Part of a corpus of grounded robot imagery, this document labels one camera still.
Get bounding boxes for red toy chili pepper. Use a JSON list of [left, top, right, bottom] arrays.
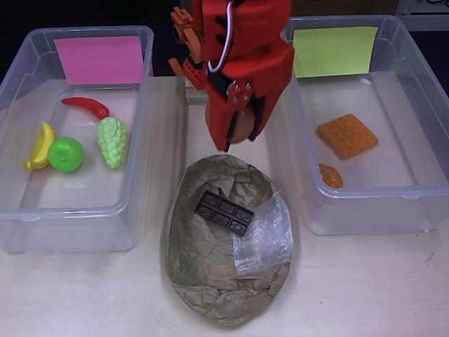
[[61, 97, 110, 119]]

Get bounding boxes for yellow toy banana bunch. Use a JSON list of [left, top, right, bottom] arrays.
[[22, 121, 57, 172]]

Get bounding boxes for pink sticky note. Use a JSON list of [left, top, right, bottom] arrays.
[[53, 36, 145, 85]]

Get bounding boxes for orange table clamp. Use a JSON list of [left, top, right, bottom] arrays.
[[168, 6, 211, 94]]

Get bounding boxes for light green toy lettuce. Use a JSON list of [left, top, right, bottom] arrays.
[[96, 117, 128, 169]]

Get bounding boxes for clear plastic bin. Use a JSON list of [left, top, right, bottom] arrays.
[[280, 14, 449, 236], [0, 25, 155, 253]]

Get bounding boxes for brown toy chocolate bar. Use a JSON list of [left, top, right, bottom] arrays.
[[194, 191, 255, 236]]

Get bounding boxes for brown toy donut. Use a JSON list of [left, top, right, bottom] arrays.
[[205, 103, 256, 144]]

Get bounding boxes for orange toy croissant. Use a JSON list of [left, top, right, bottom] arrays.
[[318, 163, 344, 190]]

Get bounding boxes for yellow sticky note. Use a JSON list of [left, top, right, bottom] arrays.
[[292, 26, 379, 79]]

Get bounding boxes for orange toy waffle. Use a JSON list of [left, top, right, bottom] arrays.
[[317, 113, 379, 161]]

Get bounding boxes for green toy apple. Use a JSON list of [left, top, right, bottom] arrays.
[[47, 137, 85, 173]]

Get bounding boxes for crumpled brown paper bag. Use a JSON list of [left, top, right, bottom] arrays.
[[159, 153, 299, 329]]

